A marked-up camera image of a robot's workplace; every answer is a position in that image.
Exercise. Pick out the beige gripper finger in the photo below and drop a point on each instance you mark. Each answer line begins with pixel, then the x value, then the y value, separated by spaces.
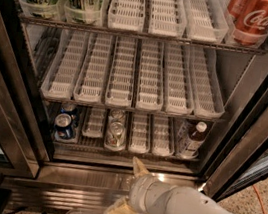
pixel 139 168
pixel 121 206

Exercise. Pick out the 7up can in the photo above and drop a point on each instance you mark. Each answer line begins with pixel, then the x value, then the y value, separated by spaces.
pixel 117 116
pixel 115 136

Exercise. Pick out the shelf empty tray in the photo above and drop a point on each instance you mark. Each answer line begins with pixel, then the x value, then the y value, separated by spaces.
pixel 140 134
pixel 162 137
pixel 94 122

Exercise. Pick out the shelf clear tray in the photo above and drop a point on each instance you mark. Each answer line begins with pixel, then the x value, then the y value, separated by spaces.
pixel 121 80
pixel 177 88
pixel 205 20
pixel 167 18
pixel 63 72
pixel 127 15
pixel 90 84
pixel 205 86
pixel 150 91

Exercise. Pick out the front blue pepsi can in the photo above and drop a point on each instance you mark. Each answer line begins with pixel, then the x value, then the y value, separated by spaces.
pixel 63 126

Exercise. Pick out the blue pepsi can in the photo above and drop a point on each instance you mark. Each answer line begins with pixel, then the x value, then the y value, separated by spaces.
pixel 63 126
pixel 70 109

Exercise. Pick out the stainless steel fridge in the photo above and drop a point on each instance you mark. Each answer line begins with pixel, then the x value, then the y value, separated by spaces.
pixel 82 180

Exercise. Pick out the rear blue pepsi can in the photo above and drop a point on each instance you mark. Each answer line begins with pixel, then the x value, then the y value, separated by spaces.
pixel 70 109

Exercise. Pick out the open fridge door right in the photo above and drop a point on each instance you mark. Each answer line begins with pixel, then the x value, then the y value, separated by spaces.
pixel 238 151

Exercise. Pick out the front red coca-cola can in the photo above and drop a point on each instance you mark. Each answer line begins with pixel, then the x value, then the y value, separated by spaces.
pixel 252 24

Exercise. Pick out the red coca-cola can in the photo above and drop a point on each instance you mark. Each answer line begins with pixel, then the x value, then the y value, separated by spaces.
pixel 252 24
pixel 235 7

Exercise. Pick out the rear red coca-cola can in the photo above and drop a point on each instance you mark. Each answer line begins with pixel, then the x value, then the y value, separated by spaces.
pixel 235 7

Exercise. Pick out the brown tea bottle white cap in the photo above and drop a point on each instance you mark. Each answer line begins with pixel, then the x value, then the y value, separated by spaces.
pixel 192 139

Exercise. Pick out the bottom wire shelf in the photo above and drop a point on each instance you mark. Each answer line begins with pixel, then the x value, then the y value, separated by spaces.
pixel 91 147

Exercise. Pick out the wire shelf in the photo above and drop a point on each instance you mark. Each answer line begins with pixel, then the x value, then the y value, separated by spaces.
pixel 132 109
pixel 91 147
pixel 140 35

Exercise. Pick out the middle wire shelf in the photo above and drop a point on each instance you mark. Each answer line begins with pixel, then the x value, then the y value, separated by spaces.
pixel 132 109

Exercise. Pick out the top wire shelf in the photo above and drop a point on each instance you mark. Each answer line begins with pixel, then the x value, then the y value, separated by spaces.
pixel 140 35

